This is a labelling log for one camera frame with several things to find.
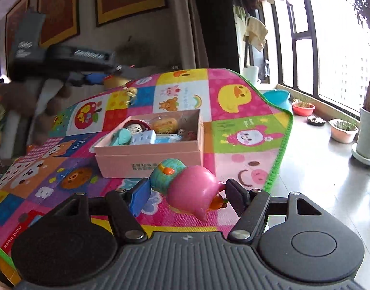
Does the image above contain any blue plastic bucket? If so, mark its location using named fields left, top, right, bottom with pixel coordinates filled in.
left=263, top=89, right=292, bottom=112

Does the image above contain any left brown gloved hand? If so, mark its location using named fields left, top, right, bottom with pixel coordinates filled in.
left=0, top=78, right=74, bottom=147

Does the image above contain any white tall plant pot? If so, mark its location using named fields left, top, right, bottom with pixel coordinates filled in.
left=351, top=108, right=370, bottom=166

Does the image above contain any colourful cartoon play mat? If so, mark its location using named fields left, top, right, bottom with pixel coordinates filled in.
left=0, top=69, right=293, bottom=284

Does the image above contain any red hat crochet doll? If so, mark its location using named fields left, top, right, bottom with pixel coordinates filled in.
left=123, top=119, right=152, bottom=136

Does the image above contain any bagged brown snack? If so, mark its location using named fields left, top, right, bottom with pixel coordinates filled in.
left=151, top=117, right=178, bottom=134

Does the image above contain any hanging yellow towel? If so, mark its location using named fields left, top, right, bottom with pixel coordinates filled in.
left=243, top=16, right=268, bottom=51

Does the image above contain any middle picture frame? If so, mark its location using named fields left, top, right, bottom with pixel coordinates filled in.
left=37, top=0, right=80, bottom=48

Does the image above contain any beige flower pot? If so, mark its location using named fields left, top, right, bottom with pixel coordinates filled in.
left=329, top=118, right=359, bottom=144

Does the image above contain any green teal plastic toy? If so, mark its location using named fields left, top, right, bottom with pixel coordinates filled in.
left=109, top=128, right=132, bottom=147

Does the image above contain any dark round dish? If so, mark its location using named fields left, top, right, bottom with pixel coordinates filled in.
left=307, top=115, right=326, bottom=126

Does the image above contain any pink cardboard box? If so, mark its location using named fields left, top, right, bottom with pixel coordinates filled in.
left=94, top=109, right=204, bottom=178

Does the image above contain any pink flower pot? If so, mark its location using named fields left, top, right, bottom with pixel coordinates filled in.
left=292, top=101, right=315, bottom=116

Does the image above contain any white plastic adapter block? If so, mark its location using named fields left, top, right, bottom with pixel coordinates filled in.
left=130, top=130, right=156, bottom=145

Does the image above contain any blue cotton pad packet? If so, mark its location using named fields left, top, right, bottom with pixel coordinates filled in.
left=154, top=134, right=182, bottom=144

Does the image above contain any pink pig toy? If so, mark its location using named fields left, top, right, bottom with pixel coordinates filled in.
left=149, top=159, right=228, bottom=221

